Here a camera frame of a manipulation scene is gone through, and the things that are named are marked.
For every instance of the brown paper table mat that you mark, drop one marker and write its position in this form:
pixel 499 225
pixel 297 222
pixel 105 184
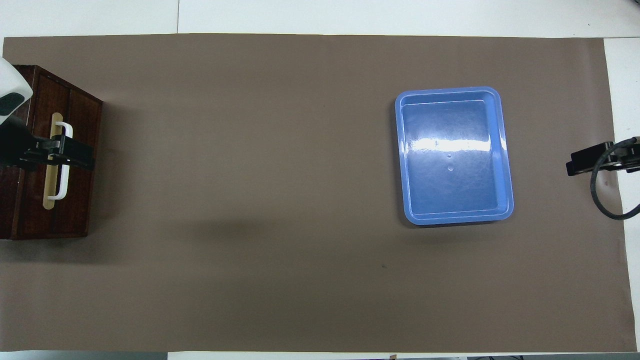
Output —
pixel 250 200

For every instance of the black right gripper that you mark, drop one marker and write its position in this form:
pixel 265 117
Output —
pixel 627 157

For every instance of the dark wooden drawer cabinet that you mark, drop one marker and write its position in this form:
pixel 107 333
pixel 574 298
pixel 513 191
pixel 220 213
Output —
pixel 82 205

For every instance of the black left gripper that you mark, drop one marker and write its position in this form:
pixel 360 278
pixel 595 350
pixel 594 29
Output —
pixel 17 147

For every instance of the blue plastic tray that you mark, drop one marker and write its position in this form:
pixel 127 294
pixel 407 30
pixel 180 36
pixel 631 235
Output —
pixel 450 190

